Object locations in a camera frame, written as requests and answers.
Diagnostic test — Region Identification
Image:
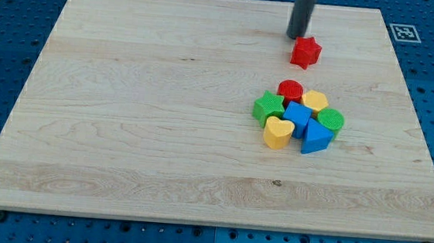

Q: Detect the white fiducial marker tag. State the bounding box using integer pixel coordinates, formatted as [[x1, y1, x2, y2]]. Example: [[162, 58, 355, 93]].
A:
[[390, 23, 421, 43]]

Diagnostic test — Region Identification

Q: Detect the red cylinder block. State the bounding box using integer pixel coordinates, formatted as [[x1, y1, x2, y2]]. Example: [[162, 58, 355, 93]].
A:
[[277, 79, 304, 108]]

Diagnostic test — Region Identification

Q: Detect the yellow heart block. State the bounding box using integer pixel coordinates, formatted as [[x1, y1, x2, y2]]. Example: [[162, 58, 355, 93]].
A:
[[263, 116, 295, 149]]

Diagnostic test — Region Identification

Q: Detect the green star block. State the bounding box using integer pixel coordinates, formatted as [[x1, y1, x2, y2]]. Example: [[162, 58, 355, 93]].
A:
[[251, 91, 285, 128]]

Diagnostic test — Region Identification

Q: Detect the blue triangle block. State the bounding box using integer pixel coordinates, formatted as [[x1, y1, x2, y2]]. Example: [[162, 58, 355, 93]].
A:
[[301, 118, 334, 154]]

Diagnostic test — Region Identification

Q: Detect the red star block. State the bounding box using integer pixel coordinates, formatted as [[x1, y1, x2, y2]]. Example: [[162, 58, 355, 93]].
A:
[[290, 36, 322, 70]]

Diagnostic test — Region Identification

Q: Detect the blue cube block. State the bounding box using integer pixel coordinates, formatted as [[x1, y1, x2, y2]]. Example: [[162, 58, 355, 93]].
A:
[[282, 101, 313, 139]]

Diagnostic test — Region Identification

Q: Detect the light wooden board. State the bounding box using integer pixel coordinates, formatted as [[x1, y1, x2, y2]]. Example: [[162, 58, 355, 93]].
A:
[[0, 0, 434, 241]]

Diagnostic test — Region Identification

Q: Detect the green cylinder block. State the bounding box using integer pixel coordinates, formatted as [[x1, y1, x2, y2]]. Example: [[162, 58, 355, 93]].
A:
[[316, 108, 345, 140]]

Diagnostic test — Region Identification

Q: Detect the yellow hexagon block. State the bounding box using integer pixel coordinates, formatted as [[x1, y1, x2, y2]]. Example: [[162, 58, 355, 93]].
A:
[[301, 90, 330, 118]]

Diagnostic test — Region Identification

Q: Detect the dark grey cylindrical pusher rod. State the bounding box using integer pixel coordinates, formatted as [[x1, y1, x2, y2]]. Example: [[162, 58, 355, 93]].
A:
[[286, 0, 317, 40]]

